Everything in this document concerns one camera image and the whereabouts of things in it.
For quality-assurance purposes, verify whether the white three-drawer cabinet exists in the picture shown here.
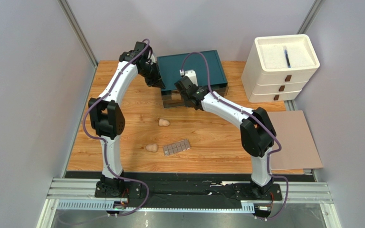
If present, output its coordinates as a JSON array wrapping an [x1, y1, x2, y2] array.
[[241, 34, 320, 103]]

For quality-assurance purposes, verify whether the dark blue pen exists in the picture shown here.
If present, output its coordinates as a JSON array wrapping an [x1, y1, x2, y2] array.
[[283, 46, 291, 68]]

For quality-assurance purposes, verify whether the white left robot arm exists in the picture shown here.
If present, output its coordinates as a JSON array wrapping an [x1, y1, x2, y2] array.
[[88, 48, 165, 197]]

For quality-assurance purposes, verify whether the pink flat board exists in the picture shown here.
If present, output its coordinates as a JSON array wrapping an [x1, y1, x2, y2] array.
[[269, 110, 324, 171]]

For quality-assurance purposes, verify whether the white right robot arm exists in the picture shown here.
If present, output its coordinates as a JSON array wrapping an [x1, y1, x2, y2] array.
[[174, 76, 276, 197]]

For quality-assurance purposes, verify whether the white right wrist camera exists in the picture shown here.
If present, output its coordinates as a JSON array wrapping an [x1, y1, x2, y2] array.
[[180, 69, 198, 86]]

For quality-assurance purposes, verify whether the black table edge rail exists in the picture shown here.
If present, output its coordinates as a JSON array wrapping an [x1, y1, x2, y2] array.
[[64, 171, 316, 209]]

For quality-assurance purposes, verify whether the beige makeup sponge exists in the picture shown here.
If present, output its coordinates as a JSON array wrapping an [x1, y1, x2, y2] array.
[[145, 144, 158, 152], [158, 118, 170, 127]]

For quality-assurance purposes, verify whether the teal drawer organizer box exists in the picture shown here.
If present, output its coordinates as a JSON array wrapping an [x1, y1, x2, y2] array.
[[157, 50, 229, 108]]

